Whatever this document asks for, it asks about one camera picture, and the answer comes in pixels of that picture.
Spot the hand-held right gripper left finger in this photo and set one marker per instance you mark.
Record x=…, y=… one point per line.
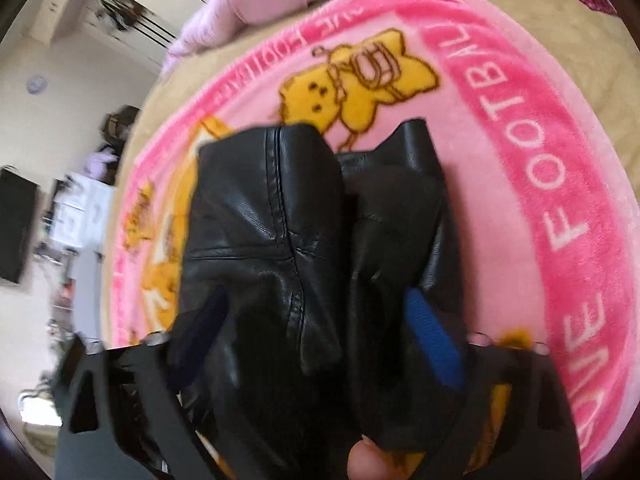
x=195, y=340

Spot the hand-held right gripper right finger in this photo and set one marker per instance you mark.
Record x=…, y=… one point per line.
x=432, y=340

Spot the black leather jacket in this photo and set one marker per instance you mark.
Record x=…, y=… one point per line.
x=250, y=220

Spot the person's right hand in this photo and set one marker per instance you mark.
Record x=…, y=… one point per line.
x=372, y=462

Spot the pink printed blanket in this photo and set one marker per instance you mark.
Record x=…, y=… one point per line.
x=500, y=185

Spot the white dresser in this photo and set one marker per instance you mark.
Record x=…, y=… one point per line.
x=80, y=210

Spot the small lilac cloth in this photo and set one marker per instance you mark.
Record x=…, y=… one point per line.
x=100, y=162

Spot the black television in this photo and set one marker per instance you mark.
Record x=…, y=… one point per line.
x=17, y=225

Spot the dark brown bag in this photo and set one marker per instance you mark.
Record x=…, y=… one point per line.
x=120, y=125

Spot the hanging dark bags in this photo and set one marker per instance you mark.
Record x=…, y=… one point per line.
x=117, y=10

